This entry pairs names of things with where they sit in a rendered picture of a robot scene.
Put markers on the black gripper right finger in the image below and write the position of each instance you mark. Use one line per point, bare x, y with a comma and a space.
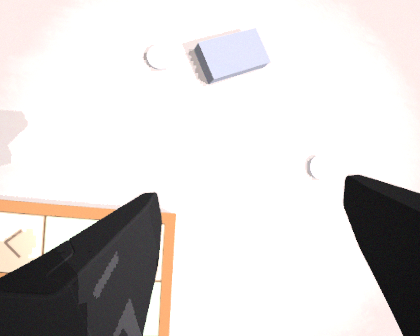
385, 220

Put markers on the orange and white square-track game board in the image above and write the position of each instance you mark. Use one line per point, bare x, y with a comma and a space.
77, 211

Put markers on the white flat disc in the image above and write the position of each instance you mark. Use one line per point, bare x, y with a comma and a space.
159, 57
318, 167

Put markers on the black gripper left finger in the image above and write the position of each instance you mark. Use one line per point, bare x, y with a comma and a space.
97, 283

